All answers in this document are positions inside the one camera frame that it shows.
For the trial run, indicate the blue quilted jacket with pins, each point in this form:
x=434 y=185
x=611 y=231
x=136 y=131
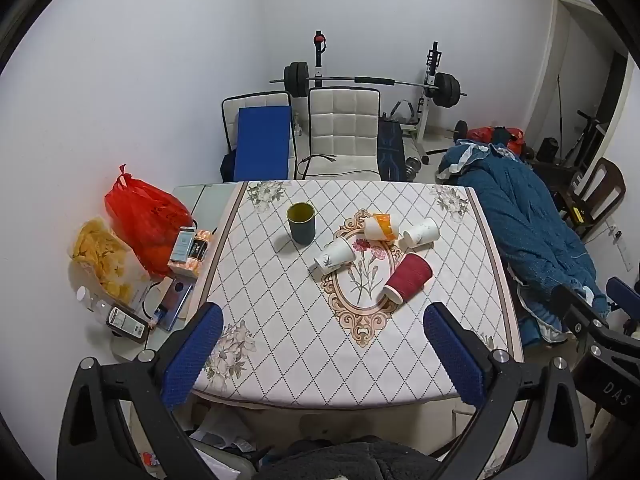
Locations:
x=525 y=220

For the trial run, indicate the brown wooden chair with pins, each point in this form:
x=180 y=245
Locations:
x=607 y=185

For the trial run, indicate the white quilted chair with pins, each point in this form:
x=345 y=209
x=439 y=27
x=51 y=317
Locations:
x=230 y=120
x=342 y=125

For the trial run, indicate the blue flat box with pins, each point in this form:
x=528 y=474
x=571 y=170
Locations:
x=176 y=305

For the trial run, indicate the white papers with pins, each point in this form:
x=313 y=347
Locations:
x=222 y=432

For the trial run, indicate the dark blue weight bench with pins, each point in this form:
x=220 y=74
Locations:
x=391 y=152

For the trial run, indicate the red plastic bag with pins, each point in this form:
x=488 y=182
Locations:
x=145 y=220

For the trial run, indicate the barbell with black plates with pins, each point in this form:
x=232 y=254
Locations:
x=297 y=80

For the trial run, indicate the small grey-blue box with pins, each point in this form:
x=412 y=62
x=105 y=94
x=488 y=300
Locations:
x=182 y=245

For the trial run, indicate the black bottle with label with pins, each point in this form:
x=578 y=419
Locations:
x=126 y=324

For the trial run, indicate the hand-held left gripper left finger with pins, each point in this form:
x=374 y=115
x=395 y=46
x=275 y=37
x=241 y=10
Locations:
x=192 y=355

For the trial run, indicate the orange patterned paper cup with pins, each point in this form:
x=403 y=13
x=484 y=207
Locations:
x=382 y=226

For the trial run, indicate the white paper cup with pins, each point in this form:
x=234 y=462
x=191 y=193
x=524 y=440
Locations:
x=334 y=256
x=421 y=233

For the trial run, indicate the clear bag of yellow chips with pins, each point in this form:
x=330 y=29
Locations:
x=102 y=255

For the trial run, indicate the dark green cup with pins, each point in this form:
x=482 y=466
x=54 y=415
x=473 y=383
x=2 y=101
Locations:
x=301 y=224

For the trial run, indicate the black scooter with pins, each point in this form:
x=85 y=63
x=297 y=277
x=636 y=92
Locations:
x=585 y=135

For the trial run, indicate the black speaker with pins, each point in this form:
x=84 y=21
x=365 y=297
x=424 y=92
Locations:
x=549 y=149

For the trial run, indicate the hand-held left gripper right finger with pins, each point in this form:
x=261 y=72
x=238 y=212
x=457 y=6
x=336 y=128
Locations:
x=456 y=360

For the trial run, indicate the floral diamond-pattern tablecloth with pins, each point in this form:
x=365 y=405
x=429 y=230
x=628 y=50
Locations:
x=280 y=320

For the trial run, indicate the blue board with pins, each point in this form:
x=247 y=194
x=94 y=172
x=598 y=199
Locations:
x=264 y=142

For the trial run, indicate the clear plastic bottle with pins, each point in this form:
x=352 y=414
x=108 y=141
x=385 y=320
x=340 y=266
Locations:
x=92 y=299

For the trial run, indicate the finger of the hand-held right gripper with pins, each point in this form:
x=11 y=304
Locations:
x=577 y=310
x=622 y=294

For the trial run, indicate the white barbell rack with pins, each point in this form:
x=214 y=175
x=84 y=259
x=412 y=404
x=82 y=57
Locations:
x=430 y=95

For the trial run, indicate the red ribbed paper cup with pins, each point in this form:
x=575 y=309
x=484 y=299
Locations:
x=407 y=279

